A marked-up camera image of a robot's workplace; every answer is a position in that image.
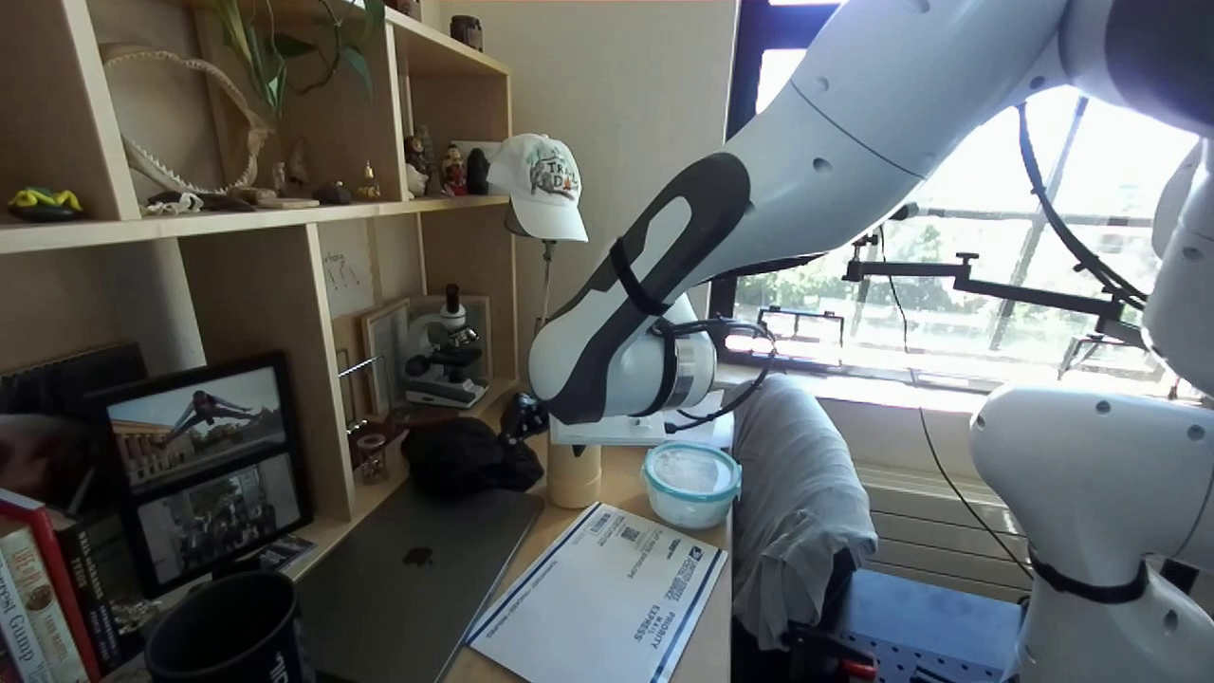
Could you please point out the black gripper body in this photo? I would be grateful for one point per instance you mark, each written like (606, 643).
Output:
(524, 418)

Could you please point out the white paper sheet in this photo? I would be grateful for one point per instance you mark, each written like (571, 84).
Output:
(610, 600)

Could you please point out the black mug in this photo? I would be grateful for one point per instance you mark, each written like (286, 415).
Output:
(228, 632)

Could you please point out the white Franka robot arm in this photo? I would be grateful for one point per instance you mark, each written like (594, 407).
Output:
(887, 128)

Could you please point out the grey laptop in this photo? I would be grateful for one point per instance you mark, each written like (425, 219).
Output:
(403, 572)

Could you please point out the black cloth beanie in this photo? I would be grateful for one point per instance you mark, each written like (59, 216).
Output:
(468, 456)

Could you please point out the black and white microscope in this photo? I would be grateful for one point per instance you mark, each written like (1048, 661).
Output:
(444, 348)

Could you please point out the small brown bowl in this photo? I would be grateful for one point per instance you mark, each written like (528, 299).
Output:
(375, 452)

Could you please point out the light blue lidded bowl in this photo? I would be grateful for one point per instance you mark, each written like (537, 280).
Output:
(691, 486)

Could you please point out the white baseball cap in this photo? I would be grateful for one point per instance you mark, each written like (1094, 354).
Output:
(545, 190)

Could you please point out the wooden shelf unit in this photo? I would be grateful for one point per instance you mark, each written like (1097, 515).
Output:
(252, 327)

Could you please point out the small dark jar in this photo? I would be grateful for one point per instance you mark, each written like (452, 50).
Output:
(468, 32)

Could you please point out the green potted vine plant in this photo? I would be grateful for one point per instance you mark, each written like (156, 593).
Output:
(271, 42)

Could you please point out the blue perforated plate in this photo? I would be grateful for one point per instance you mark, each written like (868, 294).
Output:
(932, 632)

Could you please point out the red spine book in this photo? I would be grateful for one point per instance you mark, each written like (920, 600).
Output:
(50, 581)

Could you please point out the green toy figure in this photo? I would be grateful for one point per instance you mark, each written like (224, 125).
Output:
(46, 203)

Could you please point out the black photo frame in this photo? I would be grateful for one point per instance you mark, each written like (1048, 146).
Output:
(202, 467)

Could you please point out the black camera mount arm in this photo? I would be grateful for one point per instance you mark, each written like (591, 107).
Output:
(989, 284)

